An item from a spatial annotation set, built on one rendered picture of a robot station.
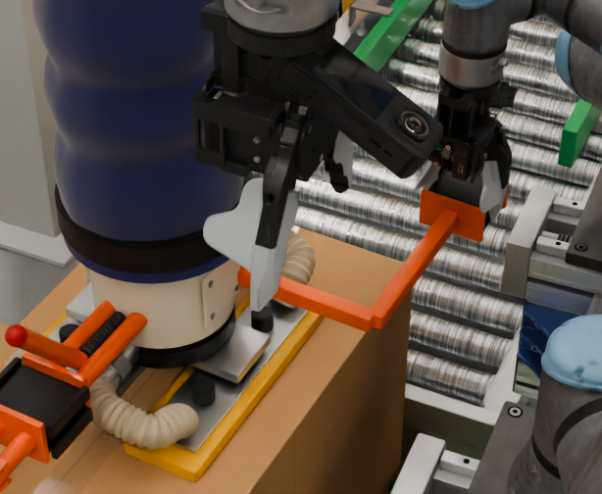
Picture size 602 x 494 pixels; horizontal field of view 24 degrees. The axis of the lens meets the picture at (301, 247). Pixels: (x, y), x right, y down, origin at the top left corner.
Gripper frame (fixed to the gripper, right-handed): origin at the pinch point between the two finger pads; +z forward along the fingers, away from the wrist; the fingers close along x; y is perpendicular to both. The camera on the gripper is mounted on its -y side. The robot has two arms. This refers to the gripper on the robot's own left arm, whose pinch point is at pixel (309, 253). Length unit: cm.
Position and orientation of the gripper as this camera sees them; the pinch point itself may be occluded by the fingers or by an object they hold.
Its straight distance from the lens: 105.1
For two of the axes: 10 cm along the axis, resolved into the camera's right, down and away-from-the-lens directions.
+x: -4.1, 5.9, -7.0
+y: -9.1, -2.7, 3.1
